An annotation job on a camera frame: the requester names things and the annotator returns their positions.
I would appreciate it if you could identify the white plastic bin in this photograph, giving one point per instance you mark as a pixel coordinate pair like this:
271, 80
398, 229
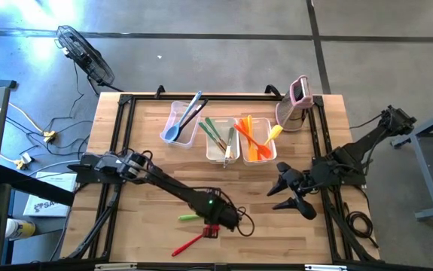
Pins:
214, 154
268, 160

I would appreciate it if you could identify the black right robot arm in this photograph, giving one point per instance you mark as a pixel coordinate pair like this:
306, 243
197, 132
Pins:
351, 154

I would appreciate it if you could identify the clear plastic bin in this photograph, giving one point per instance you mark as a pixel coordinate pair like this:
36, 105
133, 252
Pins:
191, 135

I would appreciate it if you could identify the black table clamp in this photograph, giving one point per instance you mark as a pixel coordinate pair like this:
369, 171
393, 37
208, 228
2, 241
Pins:
273, 90
160, 91

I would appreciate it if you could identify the orange silicone spatula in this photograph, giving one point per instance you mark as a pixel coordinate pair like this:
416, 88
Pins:
251, 124

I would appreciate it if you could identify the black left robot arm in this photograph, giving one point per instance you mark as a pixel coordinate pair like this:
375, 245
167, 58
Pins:
178, 190

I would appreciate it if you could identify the black floor fan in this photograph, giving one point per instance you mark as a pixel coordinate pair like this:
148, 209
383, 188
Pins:
84, 56

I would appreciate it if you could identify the white printed booklet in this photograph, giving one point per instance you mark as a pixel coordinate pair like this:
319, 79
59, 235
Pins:
50, 195

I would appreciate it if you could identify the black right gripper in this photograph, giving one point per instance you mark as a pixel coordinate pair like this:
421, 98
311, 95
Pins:
302, 184

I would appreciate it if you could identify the green silicone spatula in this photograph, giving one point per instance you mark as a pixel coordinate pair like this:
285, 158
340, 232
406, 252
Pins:
188, 217

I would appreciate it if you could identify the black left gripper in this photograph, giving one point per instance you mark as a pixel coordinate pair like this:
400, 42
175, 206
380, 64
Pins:
226, 219

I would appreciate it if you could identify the yellow white spray can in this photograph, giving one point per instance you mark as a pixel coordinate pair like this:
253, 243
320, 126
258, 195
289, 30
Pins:
20, 229

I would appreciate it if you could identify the red silicone spatula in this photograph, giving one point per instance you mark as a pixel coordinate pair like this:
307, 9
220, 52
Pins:
186, 246

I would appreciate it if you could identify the grey metal table leg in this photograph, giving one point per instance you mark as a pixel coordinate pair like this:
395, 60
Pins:
423, 177

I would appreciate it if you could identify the blue silicone spoon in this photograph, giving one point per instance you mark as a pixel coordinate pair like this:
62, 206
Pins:
171, 133

